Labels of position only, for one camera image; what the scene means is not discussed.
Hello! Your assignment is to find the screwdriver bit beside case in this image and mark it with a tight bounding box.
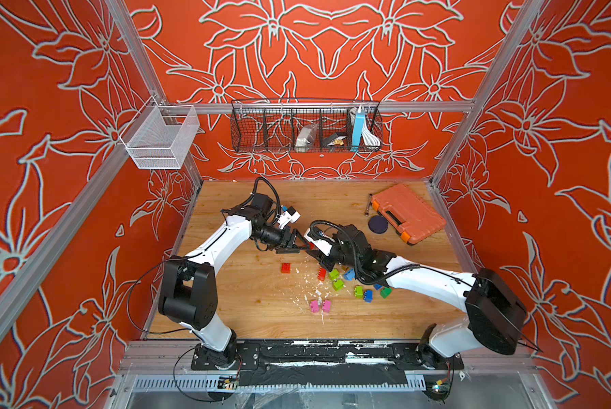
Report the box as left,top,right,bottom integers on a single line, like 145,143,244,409
363,194,373,216

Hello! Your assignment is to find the long red lego brick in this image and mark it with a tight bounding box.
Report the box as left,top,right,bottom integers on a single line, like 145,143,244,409
317,268,327,281

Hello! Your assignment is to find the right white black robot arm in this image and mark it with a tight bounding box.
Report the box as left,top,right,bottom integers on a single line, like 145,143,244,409
305,220,528,359

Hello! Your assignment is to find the white cable bundle in basket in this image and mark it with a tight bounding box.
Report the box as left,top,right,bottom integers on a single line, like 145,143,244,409
361,118,382,152

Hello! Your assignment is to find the dark round disc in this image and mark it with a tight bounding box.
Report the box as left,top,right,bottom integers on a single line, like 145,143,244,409
368,215,390,234

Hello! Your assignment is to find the lime green lego brick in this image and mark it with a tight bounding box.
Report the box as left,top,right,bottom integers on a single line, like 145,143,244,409
332,279,344,291
329,269,340,281
353,286,364,299

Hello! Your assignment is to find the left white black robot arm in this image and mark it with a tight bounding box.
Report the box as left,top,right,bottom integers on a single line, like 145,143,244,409
157,177,311,368

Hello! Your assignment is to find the dark green lego brick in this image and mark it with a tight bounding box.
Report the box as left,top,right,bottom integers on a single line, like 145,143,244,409
380,287,392,298

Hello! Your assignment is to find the grey plastic bag in basket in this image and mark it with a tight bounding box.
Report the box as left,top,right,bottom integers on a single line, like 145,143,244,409
295,124,318,153

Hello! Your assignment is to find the long blue lego brick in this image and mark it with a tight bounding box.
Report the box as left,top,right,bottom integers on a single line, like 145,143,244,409
343,269,356,281

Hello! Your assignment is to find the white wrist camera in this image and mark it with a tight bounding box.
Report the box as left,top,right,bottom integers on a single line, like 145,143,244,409
278,206,300,228
307,236,333,257

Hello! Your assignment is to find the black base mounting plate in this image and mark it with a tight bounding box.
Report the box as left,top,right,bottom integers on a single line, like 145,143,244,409
190,339,465,387

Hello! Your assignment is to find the orange plastic tool case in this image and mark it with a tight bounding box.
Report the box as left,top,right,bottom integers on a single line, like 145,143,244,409
370,183,446,245

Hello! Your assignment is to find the clear acrylic wall box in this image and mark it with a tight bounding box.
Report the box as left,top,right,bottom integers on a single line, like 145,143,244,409
121,106,201,170

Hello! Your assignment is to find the black item in basket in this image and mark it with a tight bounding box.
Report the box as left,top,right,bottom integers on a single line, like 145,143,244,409
322,133,347,148

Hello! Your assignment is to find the light blue box in basket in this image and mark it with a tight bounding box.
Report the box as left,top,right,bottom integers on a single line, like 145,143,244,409
350,108,365,152

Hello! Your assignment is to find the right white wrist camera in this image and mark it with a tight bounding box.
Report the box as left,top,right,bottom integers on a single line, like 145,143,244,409
307,236,333,257

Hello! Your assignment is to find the pink lego brick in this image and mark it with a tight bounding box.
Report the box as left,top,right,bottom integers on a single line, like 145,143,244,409
321,300,332,314
310,300,319,314

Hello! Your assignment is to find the white slotted cable duct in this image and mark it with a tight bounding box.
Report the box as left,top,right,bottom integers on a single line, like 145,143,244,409
133,375,238,393

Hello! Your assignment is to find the black wire wall basket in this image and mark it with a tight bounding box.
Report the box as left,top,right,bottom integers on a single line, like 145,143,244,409
230,98,384,153

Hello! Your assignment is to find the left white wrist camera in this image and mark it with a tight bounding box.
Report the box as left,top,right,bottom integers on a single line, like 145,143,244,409
278,206,300,228

